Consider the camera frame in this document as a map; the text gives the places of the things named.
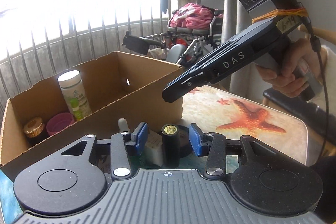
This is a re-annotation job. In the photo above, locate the dark towel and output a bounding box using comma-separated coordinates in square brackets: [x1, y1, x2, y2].
[159, 0, 170, 15]

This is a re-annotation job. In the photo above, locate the person's right hand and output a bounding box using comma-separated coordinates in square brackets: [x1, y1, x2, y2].
[256, 38, 327, 96]

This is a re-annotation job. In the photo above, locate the person's right forearm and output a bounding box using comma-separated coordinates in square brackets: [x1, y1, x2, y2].
[318, 44, 336, 83]

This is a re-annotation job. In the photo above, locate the metal balcony railing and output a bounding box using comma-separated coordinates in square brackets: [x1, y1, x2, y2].
[0, 10, 172, 98]

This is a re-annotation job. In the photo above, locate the folding wheelchair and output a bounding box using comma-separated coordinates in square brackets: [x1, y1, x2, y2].
[122, 0, 227, 67]

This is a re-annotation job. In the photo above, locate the black cable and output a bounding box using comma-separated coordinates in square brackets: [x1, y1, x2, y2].
[299, 2, 332, 164]

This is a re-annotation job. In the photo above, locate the brown cardboard box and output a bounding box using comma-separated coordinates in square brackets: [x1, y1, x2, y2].
[0, 51, 184, 182]

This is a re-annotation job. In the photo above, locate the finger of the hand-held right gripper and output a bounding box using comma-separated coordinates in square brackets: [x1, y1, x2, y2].
[162, 68, 219, 104]

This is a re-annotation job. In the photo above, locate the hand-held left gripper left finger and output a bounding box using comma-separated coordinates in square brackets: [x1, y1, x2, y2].
[60, 122, 149, 182]

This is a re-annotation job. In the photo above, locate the black cylinder with gold top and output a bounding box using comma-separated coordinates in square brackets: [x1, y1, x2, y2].
[161, 124, 180, 167]

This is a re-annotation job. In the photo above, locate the small white box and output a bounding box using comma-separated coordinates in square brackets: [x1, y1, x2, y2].
[143, 132, 164, 165]

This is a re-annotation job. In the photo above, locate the black tape roll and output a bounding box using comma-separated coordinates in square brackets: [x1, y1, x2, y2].
[177, 125, 197, 159]

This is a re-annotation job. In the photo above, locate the dark jar with copper lid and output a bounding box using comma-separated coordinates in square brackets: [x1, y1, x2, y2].
[23, 117, 49, 146]

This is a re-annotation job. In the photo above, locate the green spray tube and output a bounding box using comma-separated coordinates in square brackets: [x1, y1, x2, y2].
[70, 97, 84, 122]

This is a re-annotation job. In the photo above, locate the amber dropper bottle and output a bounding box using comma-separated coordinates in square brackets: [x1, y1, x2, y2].
[118, 118, 132, 135]

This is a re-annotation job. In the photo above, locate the pink blanket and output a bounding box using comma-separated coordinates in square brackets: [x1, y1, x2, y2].
[168, 3, 214, 30]

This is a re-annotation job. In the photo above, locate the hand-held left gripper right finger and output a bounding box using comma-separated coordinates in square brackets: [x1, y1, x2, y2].
[189, 123, 280, 178]

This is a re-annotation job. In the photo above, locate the white supplement bottle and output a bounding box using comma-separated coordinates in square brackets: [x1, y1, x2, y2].
[58, 70, 92, 118]

